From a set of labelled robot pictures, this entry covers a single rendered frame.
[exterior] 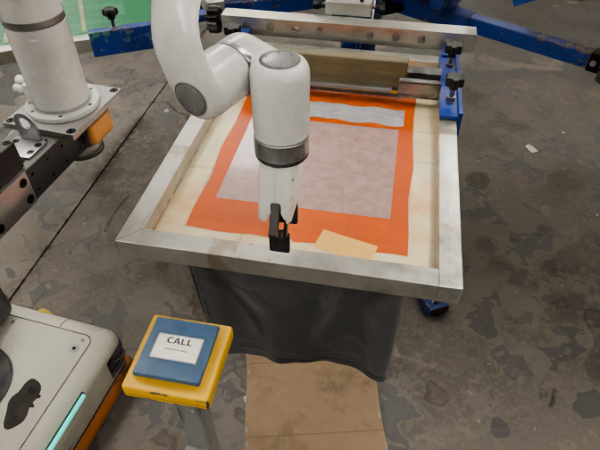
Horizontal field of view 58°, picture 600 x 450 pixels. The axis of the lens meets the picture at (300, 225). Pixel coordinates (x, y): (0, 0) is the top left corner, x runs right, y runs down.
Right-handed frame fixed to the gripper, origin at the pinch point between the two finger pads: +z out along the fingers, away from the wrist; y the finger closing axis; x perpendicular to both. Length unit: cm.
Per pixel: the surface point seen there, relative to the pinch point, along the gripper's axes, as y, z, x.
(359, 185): -24.8, 9.9, 10.1
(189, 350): 19.1, 8.4, -10.3
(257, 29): -80, 5, -24
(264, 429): -14, 103, -11
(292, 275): 1.8, 8.9, 1.6
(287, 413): -20, 104, -5
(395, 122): -48, 10, 16
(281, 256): 0.2, 6.4, -0.5
